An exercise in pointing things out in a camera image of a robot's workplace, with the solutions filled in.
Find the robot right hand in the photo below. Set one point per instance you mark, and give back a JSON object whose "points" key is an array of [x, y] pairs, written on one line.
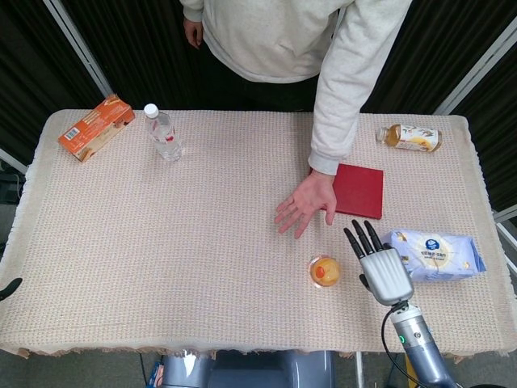
{"points": [[385, 277]]}

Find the person's left hand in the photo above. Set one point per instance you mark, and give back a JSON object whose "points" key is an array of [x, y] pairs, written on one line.
{"points": [[309, 202]]}

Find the person's right hand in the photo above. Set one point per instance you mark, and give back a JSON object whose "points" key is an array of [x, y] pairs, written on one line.
{"points": [[194, 32]]}

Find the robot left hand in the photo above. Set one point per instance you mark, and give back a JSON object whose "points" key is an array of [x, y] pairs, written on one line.
{"points": [[10, 288]]}

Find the clear fruit jelly cup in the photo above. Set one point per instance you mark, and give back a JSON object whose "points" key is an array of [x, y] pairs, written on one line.
{"points": [[326, 271]]}

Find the person's left forearm grey sleeve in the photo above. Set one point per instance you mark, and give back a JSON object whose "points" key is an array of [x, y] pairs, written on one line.
{"points": [[343, 101]]}

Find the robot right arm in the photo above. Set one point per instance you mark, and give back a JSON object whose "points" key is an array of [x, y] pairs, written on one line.
{"points": [[420, 347]]}

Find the red notebook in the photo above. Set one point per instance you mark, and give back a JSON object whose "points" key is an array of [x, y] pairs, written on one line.
{"points": [[359, 190]]}

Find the blue tissue pack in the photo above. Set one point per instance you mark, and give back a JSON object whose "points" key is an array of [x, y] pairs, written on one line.
{"points": [[436, 256]]}

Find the person in grey sweatshirt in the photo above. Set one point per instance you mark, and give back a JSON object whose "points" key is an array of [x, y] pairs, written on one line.
{"points": [[133, 48]]}

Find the person's body grey sweater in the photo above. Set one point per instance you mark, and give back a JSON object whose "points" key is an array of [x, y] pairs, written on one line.
{"points": [[270, 36]]}

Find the metal table leg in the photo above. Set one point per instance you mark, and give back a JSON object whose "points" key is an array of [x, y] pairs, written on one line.
{"points": [[358, 369]]}

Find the clear plastic water bottle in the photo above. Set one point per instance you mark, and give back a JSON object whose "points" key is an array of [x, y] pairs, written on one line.
{"points": [[165, 135]]}

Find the yellow tea drink bottle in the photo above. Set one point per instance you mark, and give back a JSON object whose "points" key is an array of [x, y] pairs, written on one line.
{"points": [[416, 139]]}

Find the beige woven tablecloth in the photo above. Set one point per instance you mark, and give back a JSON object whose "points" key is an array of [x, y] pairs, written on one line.
{"points": [[182, 250]]}

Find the orange biscuit box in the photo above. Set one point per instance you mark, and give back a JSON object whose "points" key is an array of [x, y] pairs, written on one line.
{"points": [[95, 129]]}

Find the grey robot torso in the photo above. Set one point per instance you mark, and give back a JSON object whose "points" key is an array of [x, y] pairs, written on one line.
{"points": [[250, 369]]}

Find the blue printed package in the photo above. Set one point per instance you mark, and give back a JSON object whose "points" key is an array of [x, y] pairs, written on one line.
{"points": [[156, 375]]}

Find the white frame pole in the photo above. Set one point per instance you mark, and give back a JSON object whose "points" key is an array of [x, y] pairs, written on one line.
{"points": [[476, 70], [78, 46]]}

